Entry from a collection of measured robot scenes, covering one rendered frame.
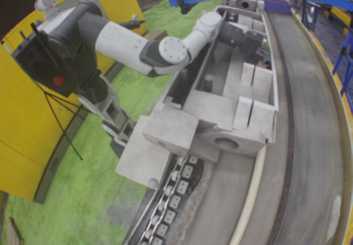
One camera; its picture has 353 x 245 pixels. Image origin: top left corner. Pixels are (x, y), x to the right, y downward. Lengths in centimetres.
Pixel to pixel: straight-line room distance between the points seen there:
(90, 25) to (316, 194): 92
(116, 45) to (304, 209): 80
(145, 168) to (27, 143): 202
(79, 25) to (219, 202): 68
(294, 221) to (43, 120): 256
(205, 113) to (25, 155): 236
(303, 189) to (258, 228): 23
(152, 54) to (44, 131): 217
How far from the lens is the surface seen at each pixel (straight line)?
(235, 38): 57
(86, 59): 62
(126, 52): 37
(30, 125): 232
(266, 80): 58
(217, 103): 46
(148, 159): 59
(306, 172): 67
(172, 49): 38
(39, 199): 287
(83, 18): 42
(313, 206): 68
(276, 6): 206
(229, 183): 56
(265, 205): 59
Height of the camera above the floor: 131
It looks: 52 degrees down
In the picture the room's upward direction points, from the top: 25 degrees counter-clockwise
